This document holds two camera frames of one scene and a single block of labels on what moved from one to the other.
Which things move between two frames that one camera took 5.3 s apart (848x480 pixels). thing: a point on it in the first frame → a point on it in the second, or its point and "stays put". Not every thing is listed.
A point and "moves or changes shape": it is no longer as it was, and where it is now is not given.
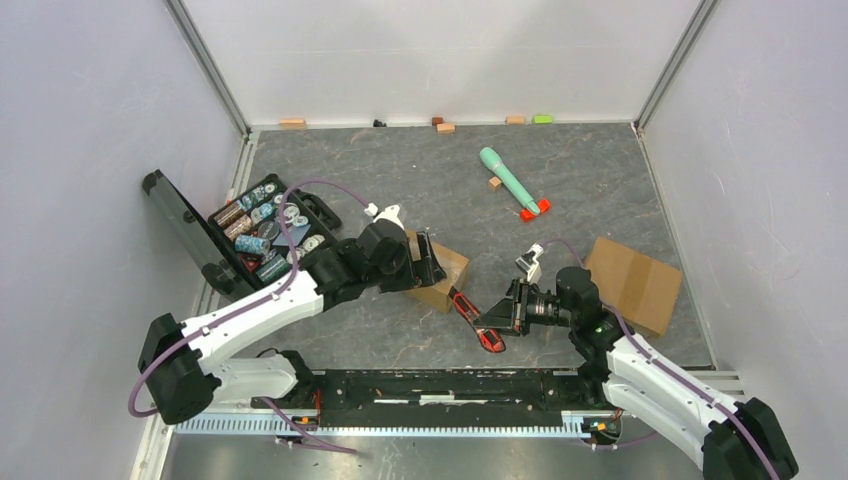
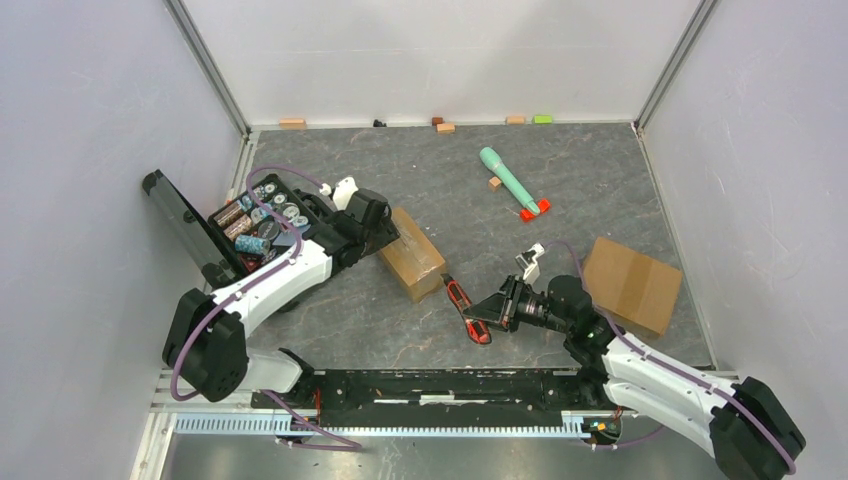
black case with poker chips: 241,248 stays put
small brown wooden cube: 494,183 stays put
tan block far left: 292,124 stays put
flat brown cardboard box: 643,290 stays put
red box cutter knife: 489,338 moves or changes shape
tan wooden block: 446,128 stays put
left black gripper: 424,271 → 387,234
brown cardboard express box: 454,267 moves or changes shape
